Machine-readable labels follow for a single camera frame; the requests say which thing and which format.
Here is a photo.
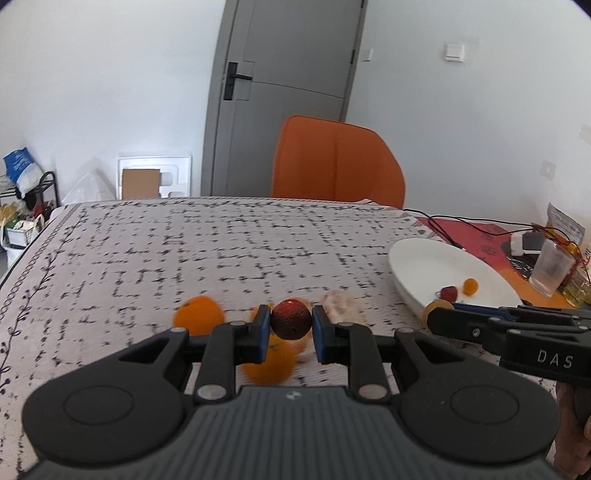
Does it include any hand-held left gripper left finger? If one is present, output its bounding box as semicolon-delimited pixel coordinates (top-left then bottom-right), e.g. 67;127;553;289
117;305;271;403

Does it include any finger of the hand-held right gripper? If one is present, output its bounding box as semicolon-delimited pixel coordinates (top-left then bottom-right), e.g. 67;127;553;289
455;302;591;326
427;308;511;346

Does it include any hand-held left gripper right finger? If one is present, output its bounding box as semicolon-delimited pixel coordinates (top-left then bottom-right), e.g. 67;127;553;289
311;305;467;401

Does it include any peeled grapefruit piece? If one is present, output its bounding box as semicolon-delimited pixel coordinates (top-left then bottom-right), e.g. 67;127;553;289
296;339;319;365
321;290;363;330

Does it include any small yellow fruit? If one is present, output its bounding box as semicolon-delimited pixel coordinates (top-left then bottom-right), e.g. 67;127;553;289
422;300;455;323

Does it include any large orange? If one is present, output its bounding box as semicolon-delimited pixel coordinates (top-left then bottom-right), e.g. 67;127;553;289
173;295;225;335
241;305;301;386

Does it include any dark red crab apple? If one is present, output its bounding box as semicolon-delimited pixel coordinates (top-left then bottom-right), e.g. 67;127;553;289
270;299;313;341

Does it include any white oval plate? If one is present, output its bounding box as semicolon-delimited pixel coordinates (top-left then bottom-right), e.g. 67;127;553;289
388;237;525;324

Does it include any person's right hand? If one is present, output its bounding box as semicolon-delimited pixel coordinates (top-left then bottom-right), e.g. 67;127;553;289
554;382;591;479

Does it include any red orange printed mat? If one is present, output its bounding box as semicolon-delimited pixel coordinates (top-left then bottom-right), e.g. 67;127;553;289
413;216;591;311

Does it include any white charger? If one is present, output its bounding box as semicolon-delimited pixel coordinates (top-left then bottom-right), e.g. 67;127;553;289
510;232;546;256

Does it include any yellow oil bottle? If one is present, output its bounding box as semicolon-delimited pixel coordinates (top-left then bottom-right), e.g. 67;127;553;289
561;258;591;307

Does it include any ribbed glass cup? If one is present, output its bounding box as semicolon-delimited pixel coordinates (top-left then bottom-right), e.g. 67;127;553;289
529;238;576;298

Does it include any snack bag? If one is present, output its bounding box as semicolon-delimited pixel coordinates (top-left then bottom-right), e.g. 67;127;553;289
547;202;587;243

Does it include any orange chair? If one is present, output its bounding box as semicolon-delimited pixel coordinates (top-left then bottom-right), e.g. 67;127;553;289
271;115;406;210

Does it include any white foam packaging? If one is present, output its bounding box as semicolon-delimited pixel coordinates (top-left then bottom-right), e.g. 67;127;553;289
117;155;192;200

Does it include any brown cardboard piece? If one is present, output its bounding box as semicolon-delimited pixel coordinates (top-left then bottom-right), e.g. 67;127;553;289
122;169;161;199

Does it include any clear plastic bag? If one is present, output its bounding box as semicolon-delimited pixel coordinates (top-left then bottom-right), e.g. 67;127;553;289
61;167;117;205

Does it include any grey door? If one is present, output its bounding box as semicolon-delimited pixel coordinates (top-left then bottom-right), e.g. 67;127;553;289
201;0;369;198

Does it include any black metal rack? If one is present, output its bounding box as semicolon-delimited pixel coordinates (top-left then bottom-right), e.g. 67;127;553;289
0;171;59;252

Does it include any white box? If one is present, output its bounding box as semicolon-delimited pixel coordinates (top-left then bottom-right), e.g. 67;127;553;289
6;220;44;250

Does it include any blue white bag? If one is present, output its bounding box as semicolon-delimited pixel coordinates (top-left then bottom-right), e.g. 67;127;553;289
3;147;46;197

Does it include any black usb cable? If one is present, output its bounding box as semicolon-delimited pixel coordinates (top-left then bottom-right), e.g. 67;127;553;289
401;209;548;232
427;218;465;250

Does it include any black door handle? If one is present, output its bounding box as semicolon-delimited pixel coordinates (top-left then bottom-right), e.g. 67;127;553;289
223;62;254;101

